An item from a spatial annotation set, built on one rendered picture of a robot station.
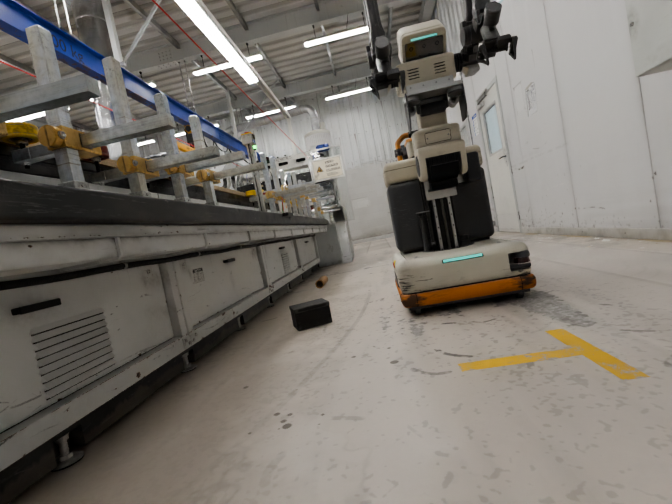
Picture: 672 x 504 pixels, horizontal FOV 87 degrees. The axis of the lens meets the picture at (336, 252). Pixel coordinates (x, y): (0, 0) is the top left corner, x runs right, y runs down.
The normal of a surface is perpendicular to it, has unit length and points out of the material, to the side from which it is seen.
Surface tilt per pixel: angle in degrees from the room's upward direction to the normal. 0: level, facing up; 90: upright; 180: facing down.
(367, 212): 90
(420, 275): 90
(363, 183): 90
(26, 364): 90
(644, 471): 0
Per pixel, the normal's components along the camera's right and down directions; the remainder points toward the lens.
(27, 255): 0.98, -0.18
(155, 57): -0.11, 0.07
